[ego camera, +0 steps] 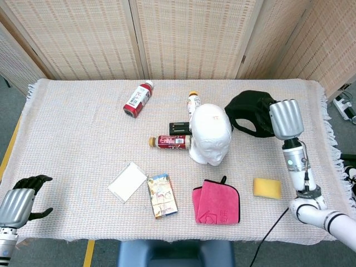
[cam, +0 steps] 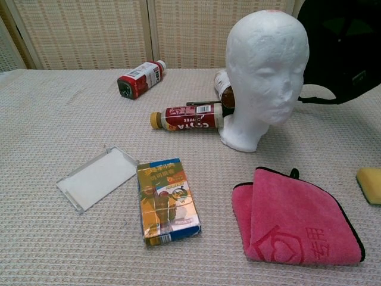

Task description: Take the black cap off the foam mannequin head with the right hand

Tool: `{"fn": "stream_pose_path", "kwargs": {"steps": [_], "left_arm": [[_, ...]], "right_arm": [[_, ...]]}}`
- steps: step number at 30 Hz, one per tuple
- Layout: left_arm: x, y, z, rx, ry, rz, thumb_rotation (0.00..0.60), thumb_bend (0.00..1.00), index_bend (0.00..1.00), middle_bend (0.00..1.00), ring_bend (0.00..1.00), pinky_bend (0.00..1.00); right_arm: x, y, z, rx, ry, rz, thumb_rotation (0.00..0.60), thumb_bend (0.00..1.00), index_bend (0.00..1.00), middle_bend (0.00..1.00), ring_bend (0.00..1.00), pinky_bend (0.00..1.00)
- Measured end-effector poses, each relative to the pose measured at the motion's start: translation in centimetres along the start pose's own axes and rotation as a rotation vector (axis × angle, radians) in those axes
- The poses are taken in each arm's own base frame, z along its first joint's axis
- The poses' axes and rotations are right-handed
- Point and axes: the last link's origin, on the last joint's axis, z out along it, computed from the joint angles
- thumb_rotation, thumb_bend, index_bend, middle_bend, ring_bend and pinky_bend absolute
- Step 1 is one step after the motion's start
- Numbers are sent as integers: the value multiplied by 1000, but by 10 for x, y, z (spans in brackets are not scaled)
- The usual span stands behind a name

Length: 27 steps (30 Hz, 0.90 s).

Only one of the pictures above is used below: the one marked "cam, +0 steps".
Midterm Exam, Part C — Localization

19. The black rectangular clip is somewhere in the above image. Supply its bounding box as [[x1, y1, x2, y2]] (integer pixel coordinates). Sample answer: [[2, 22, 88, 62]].
[[186, 100, 223, 107]]

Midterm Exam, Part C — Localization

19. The white woven tablecloth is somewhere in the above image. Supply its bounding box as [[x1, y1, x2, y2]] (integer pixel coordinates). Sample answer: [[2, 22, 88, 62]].
[[0, 67, 381, 286]]

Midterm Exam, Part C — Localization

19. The black baseball cap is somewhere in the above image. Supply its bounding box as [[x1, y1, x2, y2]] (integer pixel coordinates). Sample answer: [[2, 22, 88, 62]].
[[296, 0, 381, 105]]

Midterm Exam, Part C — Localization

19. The folded pink towel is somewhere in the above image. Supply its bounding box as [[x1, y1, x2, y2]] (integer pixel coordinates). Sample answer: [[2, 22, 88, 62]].
[[232, 166, 366, 265]]

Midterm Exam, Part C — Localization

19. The brown tea bottle yellow cap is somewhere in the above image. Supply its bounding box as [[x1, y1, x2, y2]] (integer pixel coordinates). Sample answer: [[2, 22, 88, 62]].
[[214, 70, 236, 108]]

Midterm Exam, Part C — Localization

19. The red coffee bottle gold cap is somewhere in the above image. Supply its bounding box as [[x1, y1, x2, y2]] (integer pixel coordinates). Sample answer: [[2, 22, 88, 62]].
[[149, 103, 224, 131]]

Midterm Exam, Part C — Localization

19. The woven folding screen panel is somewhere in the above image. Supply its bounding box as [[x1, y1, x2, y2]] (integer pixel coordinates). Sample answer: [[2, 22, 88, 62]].
[[0, 0, 33, 73], [146, 0, 301, 70], [5, 0, 153, 71]]

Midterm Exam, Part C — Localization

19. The red juice bottle white cap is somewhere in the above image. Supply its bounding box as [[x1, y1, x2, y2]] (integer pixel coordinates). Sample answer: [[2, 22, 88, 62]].
[[117, 59, 167, 99]]

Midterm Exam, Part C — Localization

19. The yellow sponge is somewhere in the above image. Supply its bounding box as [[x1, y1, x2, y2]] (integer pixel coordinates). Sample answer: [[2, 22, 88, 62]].
[[355, 167, 381, 206]]

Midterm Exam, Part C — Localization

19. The white foam mannequin head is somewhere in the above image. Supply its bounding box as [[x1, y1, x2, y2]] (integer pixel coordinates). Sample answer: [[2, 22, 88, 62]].
[[219, 9, 307, 153]]

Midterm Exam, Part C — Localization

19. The colourful drink carton box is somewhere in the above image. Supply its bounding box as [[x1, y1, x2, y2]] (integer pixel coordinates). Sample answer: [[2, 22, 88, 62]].
[[136, 158, 202, 247]]

